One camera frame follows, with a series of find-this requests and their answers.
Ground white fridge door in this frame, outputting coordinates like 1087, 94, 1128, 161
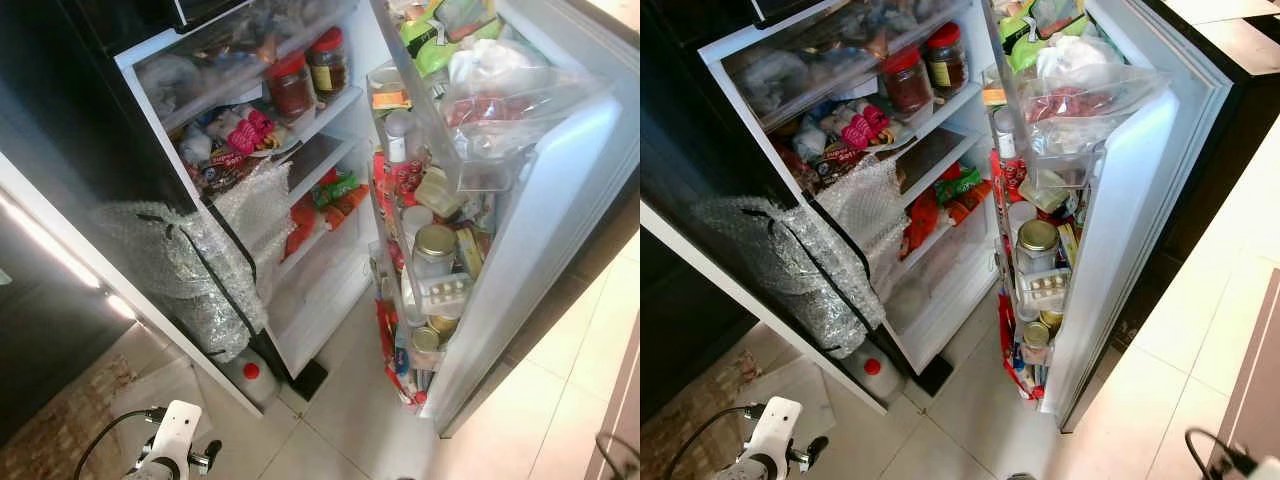
370, 0, 641, 436
985, 0, 1241, 433

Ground black white fridge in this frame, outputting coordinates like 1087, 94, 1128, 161
0, 0, 401, 421
640, 0, 1011, 416

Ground clear bubble wrap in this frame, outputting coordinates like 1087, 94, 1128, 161
693, 158, 906, 359
95, 160, 296, 363

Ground brown patterned floor mat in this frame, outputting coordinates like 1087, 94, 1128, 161
640, 345, 771, 480
0, 350, 141, 480

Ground clear bag red contents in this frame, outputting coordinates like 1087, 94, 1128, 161
440, 70, 611, 161
1018, 65, 1171, 156

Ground white egg tray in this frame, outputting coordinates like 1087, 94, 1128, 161
418, 272, 473, 319
1018, 268, 1071, 314

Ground gold lid glass jar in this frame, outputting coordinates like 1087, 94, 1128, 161
412, 223, 459, 281
1015, 218, 1061, 276

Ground brown printed snack packet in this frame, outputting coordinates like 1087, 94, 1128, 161
195, 150, 266, 196
805, 145, 881, 191

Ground white knotted plastic bag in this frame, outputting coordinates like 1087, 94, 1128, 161
447, 38, 551, 101
1035, 35, 1126, 96

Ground red white printed packet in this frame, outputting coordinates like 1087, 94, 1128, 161
990, 150, 1026, 201
372, 150, 426, 216

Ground pink wrapped packets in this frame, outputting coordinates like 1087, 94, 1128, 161
225, 108, 278, 153
842, 103, 891, 149

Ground white plastic bottle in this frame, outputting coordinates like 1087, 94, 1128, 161
993, 105, 1021, 161
385, 108, 419, 166

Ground white jug red cap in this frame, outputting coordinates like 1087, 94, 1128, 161
222, 350, 281, 406
845, 345, 906, 401

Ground red plastic packet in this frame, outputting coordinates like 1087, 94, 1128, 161
998, 292, 1046, 401
375, 300, 426, 406

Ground red snack packet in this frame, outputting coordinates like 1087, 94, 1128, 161
283, 195, 319, 261
900, 188, 941, 259

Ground green black printed packet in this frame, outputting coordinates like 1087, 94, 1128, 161
997, 0, 1091, 73
398, 0, 501, 76

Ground orange snack packet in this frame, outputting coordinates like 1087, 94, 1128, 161
945, 180, 994, 226
322, 185, 371, 231

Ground green snack packet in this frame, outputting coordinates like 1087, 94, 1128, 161
935, 165, 983, 204
313, 172, 363, 208

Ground red lid jar dark contents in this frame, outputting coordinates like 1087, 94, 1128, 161
924, 23, 969, 93
306, 28, 350, 98

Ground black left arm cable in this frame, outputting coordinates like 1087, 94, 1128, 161
665, 403, 766, 480
75, 408, 166, 480

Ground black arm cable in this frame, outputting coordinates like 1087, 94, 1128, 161
665, 403, 766, 480
1185, 428, 1251, 476
595, 432, 641, 480
75, 408, 166, 480

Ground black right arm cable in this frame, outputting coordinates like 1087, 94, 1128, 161
1185, 428, 1251, 476
595, 432, 641, 480

